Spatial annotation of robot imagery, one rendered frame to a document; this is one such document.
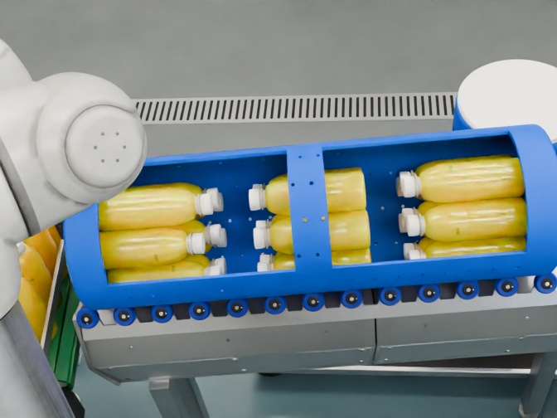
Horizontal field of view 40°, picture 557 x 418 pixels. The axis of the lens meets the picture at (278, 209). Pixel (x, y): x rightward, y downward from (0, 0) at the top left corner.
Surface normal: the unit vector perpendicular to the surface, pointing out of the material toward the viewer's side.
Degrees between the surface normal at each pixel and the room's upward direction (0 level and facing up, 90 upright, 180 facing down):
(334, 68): 0
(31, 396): 70
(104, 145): 61
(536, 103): 0
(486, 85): 0
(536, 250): 78
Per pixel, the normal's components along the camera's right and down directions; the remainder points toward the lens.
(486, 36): -0.10, -0.64
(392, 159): 0.03, 0.76
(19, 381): 0.78, 0.07
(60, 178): -0.06, 0.57
